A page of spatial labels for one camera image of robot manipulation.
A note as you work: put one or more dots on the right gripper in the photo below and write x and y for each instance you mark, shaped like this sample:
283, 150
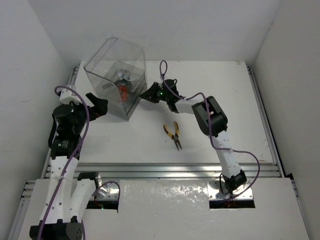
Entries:
151, 94

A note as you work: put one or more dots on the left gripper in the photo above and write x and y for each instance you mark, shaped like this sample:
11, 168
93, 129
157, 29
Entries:
92, 109

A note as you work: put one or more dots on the red handled adjustable wrench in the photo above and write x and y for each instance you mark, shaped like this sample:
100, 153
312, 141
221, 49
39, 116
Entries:
123, 94

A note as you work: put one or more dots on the black handled adjustable wrench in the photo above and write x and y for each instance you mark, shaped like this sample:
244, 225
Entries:
121, 76

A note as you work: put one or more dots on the clear plastic drawer organizer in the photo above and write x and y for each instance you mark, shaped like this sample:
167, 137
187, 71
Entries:
116, 53

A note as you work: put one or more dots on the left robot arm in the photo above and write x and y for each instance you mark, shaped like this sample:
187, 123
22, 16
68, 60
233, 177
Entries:
62, 216

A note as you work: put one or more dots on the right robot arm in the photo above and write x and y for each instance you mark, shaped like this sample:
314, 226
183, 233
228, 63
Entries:
211, 120

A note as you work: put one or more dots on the yellow long nose pliers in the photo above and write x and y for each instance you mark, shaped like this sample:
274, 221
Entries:
174, 136

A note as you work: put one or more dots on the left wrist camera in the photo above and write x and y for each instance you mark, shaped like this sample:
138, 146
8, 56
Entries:
66, 96

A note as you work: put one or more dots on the aluminium front rail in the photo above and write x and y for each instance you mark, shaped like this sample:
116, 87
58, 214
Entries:
174, 170

